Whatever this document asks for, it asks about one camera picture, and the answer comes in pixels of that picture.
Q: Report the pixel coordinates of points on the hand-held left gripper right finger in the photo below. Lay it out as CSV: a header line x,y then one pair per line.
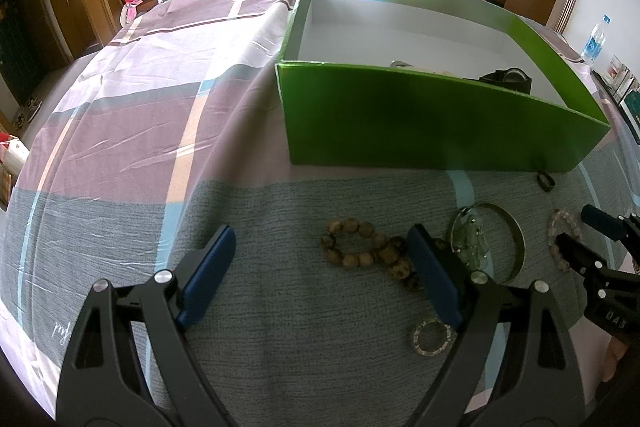
x,y
435,279

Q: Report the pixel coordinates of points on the black wrist watch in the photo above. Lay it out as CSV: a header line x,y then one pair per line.
x,y
507,79

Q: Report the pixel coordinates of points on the green tissue pack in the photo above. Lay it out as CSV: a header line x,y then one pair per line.
x,y
633,109

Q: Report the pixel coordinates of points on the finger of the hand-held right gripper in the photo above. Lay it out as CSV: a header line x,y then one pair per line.
x,y
580,253
602,218

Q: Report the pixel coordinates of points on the clear water bottle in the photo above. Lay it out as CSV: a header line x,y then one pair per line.
x,y
595,44

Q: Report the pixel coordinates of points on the small card boxes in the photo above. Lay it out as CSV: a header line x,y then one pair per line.
x,y
619,74

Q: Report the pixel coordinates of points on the silver metal bangle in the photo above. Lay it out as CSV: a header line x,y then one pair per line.
x,y
520,247

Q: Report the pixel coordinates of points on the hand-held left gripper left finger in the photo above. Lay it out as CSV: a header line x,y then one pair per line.
x,y
207,277

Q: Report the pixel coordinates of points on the green cardboard box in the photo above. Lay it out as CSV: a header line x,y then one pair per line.
x,y
425,122

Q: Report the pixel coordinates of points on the person's right hand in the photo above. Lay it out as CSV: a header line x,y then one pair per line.
x,y
614,357

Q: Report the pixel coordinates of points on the dark entrance door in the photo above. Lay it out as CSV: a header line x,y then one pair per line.
x,y
20,52

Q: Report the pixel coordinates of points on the plaid tablecloth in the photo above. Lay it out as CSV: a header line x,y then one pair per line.
x,y
150,132

